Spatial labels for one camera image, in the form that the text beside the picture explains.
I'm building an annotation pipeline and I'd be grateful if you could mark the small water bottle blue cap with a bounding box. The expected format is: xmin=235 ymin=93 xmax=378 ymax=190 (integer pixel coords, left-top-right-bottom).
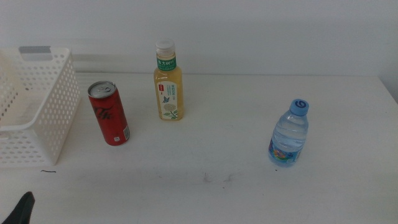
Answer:
xmin=267 ymin=98 xmax=310 ymax=168

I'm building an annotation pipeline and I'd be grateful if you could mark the yellow tea bottle green label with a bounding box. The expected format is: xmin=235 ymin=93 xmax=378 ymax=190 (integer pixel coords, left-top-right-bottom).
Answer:
xmin=153 ymin=38 xmax=184 ymax=121

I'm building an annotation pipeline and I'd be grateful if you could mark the white perforated plastic basket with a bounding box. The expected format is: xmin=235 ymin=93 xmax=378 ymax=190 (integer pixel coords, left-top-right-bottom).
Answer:
xmin=0 ymin=46 xmax=81 ymax=167

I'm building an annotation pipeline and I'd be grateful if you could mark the red soda can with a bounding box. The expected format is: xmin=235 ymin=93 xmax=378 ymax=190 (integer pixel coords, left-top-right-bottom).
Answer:
xmin=87 ymin=80 xmax=131 ymax=146

